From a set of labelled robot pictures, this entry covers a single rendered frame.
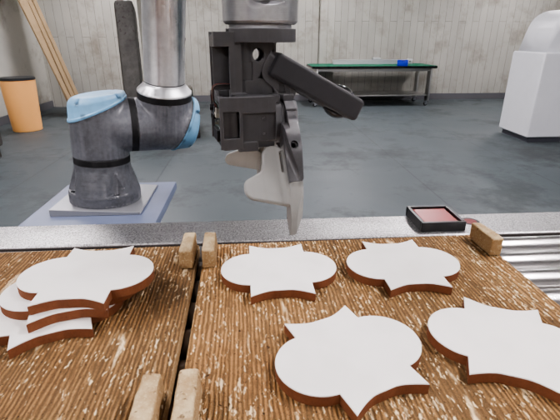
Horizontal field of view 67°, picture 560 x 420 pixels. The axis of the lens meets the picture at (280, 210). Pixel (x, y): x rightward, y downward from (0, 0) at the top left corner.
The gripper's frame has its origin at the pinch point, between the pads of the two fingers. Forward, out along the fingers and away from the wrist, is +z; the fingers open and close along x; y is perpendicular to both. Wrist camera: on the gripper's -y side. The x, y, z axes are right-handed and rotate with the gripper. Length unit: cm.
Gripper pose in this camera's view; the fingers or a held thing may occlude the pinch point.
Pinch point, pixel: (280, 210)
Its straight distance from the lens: 50.8
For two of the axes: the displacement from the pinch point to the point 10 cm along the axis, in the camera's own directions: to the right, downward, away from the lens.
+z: 0.0, 9.3, 3.8
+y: -9.6, 1.0, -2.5
